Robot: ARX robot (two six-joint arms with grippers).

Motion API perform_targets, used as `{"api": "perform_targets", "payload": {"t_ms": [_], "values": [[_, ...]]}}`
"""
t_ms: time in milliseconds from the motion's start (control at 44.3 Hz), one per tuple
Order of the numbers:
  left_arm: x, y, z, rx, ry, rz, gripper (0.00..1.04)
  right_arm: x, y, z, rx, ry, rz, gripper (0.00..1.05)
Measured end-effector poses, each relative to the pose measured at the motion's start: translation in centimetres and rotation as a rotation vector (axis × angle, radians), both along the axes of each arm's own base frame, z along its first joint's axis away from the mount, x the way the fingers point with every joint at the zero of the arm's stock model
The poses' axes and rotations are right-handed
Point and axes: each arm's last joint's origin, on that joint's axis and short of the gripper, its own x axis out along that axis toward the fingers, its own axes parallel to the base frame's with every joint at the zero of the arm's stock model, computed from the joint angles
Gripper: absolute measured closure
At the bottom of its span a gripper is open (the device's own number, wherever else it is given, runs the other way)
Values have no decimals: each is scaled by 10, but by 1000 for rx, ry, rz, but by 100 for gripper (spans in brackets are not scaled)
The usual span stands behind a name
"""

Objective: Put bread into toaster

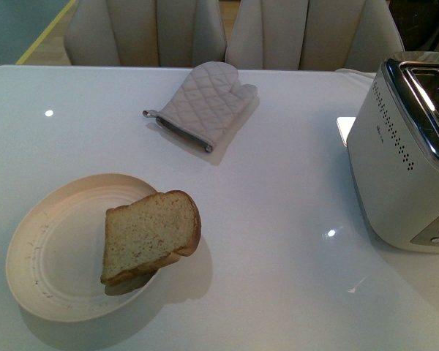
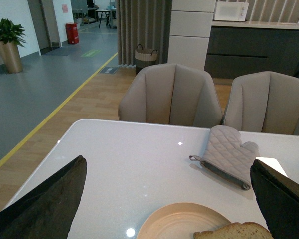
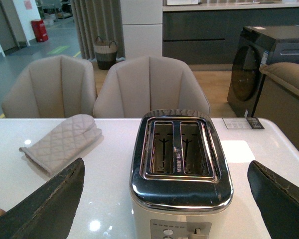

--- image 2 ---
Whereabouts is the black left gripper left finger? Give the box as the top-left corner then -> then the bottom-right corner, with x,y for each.
0,156 -> 87,239

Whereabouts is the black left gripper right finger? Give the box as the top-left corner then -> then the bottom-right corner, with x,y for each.
250,159 -> 299,239

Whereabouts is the slice of brown bread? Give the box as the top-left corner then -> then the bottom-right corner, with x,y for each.
193,222 -> 273,239

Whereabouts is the grey quilted oven mitt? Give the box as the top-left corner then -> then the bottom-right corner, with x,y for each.
189,125 -> 260,190

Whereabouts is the right beige upholstered chair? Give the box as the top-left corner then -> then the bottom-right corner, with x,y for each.
222,71 -> 299,135

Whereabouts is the beige upholstered chair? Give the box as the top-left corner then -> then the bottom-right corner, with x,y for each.
118,64 -> 222,128
222,71 -> 299,135

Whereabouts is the round beige plate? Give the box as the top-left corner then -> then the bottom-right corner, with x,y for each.
137,202 -> 230,239

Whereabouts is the left beige upholstered chair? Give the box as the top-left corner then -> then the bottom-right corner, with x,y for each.
118,64 -> 222,128

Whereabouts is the dark grey kitchen counter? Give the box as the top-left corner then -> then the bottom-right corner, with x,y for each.
204,25 -> 299,79

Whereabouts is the gold tall planter pot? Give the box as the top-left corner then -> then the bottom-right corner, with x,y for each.
0,41 -> 23,74

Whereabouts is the red box cabinet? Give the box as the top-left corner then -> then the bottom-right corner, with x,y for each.
66,23 -> 79,44

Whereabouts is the green potted plant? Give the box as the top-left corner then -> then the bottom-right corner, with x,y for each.
0,18 -> 26,47

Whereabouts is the white microwave oven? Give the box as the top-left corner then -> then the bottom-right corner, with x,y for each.
213,1 -> 249,22

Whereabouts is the white tall cabinet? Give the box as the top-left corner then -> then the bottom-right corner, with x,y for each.
167,0 -> 216,70

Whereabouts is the distant table with legs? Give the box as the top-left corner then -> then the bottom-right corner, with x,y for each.
95,8 -> 117,29

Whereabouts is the beige pleated curtain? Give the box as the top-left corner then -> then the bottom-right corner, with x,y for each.
115,0 -> 172,66

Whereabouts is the woven basket with handles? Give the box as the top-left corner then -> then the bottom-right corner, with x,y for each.
135,44 -> 158,74

